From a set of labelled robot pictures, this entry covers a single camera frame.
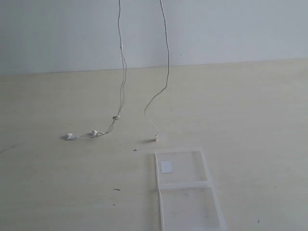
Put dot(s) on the clear plastic storage case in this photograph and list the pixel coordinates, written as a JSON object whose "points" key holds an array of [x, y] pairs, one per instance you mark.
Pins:
{"points": [[187, 197]]}

